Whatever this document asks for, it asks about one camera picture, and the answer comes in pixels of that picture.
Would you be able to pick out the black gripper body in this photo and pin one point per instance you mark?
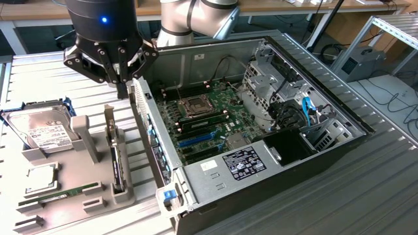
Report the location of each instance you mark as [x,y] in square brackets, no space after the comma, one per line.
[104,24]

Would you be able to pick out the graphics card with metal bracket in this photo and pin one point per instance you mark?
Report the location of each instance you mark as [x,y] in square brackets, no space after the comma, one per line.
[115,156]

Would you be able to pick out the black office chair base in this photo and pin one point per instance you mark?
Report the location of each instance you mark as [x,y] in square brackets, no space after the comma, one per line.
[60,44]

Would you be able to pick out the CPU socket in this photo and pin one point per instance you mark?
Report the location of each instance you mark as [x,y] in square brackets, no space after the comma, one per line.
[195,106]

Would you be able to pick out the silver hard disk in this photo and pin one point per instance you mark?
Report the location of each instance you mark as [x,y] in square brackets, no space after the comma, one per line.
[39,127]

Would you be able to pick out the black RAM slot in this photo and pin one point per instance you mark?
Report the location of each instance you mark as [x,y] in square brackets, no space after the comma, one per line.
[199,117]

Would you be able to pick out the green motherboard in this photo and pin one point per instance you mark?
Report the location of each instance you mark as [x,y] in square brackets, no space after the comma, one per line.
[228,98]

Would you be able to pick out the green RAM stick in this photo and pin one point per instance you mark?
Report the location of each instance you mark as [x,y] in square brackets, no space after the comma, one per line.
[59,194]
[199,124]

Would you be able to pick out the blue expansion slot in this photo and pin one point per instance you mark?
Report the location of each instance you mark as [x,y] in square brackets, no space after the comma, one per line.
[192,141]

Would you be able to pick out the metal disk bay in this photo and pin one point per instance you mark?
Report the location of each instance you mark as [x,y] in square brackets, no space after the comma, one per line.
[258,110]

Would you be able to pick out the black expansion slot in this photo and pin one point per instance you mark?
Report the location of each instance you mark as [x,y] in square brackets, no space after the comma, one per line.
[199,153]

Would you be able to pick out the silver chipset heatsink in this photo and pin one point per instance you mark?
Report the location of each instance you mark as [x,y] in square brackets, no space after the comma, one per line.
[236,142]

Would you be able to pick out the grey parts rack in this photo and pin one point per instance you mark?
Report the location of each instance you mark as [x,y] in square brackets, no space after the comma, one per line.
[75,176]

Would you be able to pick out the silver CPU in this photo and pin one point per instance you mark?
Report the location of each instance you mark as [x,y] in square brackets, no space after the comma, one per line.
[40,178]

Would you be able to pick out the grey power supply unit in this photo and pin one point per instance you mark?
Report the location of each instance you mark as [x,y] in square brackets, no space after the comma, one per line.
[208,181]

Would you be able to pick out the blue case latch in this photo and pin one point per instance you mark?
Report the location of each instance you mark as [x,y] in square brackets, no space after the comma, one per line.
[168,195]

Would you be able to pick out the black stand pole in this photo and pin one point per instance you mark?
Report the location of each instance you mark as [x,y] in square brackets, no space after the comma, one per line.
[332,12]

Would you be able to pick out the grey control box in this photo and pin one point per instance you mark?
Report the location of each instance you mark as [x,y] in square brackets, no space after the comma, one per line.
[362,63]

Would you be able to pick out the open black PC case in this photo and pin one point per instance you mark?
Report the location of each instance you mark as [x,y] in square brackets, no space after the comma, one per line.
[294,186]

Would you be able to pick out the wooden desk white frame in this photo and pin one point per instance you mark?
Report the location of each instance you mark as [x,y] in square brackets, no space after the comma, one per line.
[359,7]
[32,12]

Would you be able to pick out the aluminium slat frame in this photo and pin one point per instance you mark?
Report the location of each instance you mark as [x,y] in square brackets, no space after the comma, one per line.
[398,27]

